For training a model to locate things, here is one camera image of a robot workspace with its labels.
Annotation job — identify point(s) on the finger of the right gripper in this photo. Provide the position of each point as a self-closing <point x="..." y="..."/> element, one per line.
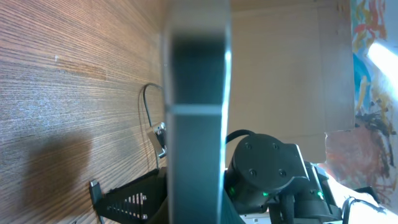
<point x="134" y="202"/>

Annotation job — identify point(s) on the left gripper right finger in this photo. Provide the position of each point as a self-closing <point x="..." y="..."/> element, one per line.
<point x="229" y="214"/>

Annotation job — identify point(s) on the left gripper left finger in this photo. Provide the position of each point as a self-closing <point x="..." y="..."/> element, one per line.
<point x="162" y="215"/>

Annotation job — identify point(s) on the turquoise screen smartphone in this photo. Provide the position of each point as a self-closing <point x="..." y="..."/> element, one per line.
<point x="197" y="81"/>

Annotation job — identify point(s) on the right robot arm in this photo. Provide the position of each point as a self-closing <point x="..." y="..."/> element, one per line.
<point x="265" y="176"/>

